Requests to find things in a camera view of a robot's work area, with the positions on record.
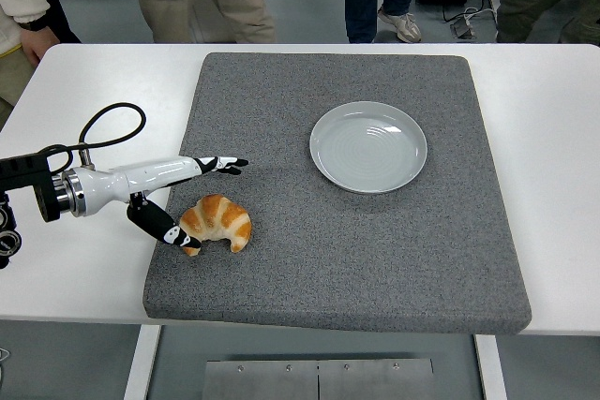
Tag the black wristwatch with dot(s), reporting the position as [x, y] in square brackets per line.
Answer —
[35, 24]

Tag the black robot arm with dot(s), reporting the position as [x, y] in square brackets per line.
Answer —
[23, 170]

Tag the grey felt mat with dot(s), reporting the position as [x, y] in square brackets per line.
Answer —
[328, 255]

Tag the pale grey round plate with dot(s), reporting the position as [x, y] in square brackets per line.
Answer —
[370, 152]

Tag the golden croissant bread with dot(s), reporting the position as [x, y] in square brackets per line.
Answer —
[220, 217]

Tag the grey metal plate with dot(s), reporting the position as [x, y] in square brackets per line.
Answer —
[281, 383]

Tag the person's hand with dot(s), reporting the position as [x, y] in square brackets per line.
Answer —
[40, 44]

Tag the white table leg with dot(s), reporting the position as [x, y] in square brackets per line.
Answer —
[491, 367]
[140, 362]

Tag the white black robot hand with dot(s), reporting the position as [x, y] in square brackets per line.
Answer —
[140, 175]

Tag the grey power adapter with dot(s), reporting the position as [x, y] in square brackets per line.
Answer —
[463, 27]

